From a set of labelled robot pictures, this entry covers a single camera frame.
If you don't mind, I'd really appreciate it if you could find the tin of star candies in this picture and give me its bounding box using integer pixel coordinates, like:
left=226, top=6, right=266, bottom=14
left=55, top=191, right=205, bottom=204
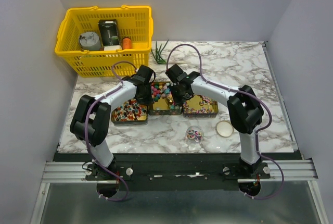
left=148, top=82, right=183, bottom=116

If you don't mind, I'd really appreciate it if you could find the tin of dark lollipops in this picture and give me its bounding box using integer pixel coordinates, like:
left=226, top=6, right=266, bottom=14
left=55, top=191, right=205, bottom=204
left=111, top=98, right=148, bottom=126

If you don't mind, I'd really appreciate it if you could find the tin of rainbow lollipops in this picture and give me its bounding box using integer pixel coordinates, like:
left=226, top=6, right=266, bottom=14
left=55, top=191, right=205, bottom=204
left=183, top=95, right=219, bottom=118

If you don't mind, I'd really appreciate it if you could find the silver metal scoop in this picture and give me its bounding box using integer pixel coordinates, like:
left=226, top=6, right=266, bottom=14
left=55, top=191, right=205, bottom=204
left=165, top=97, right=175, bottom=108

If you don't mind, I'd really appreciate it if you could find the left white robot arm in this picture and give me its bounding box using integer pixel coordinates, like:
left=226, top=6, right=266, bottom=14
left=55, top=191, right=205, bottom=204
left=70, top=65, right=156, bottom=180

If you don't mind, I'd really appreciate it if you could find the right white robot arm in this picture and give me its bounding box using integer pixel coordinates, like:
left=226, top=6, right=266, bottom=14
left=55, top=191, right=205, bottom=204
left=165, top=65, right=264, bottom=178

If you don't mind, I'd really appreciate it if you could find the green onion sprig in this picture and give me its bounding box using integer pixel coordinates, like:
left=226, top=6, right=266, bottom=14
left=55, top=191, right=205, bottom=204
left=151, top=40, right=169, bottom=65

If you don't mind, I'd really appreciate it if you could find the clear glass jar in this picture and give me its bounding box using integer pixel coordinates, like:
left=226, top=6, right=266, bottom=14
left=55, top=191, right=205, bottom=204
left=185, top=126, right=204, bottom=143

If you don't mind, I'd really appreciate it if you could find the orange bottle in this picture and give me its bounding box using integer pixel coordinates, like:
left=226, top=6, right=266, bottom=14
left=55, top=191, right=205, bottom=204
left=122, top=37, right=132, bottom=49

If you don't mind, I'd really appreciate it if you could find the round jar lid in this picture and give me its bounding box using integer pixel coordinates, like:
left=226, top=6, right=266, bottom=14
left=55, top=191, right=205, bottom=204
left=216, top=121, right=234, bottom=138

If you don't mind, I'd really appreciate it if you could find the white box in basket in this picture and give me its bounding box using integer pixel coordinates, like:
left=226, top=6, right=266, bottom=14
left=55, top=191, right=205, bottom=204
left=103, top=45, right=122, bottom=51

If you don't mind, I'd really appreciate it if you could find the yellow plastic shopping basket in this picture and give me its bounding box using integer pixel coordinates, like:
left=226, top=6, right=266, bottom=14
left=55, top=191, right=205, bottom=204
left=55, top=5, right=153, bottom=77

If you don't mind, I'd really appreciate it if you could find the black carton box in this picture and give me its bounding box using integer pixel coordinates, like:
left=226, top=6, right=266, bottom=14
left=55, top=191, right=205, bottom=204
left=98, top=19, right=120, bottom=46

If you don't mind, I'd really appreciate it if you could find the grey crumpled can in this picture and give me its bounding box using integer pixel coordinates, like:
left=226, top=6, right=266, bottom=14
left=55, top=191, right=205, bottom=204
left=79, top=31, right=101, bottom=51

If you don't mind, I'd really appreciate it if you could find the black mounting base rail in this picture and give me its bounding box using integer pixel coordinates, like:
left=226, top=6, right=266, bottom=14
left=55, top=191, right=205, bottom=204
left=52, top=152, right=305, bottom=192

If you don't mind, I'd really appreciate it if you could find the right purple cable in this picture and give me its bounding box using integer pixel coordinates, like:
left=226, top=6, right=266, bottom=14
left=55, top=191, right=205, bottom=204
left=165, top=44, right=285, bottom=200

